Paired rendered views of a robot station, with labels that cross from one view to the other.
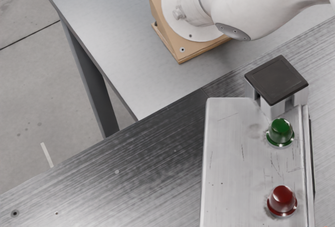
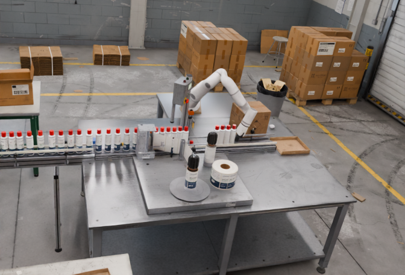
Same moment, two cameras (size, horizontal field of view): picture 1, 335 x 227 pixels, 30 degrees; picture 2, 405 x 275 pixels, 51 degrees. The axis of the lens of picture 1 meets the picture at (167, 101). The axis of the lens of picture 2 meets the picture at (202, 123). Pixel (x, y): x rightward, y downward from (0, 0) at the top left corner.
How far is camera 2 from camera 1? 311 cm
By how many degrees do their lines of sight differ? 26
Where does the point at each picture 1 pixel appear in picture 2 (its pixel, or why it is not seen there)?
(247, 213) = (180, 81)
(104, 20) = (169, 104)
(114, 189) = (159, 124)
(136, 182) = (164, 124)
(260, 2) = (197, 88)
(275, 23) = (199, 94)
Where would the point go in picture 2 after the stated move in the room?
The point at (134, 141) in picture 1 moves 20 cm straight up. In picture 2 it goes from (166, 120) to (168, 102)
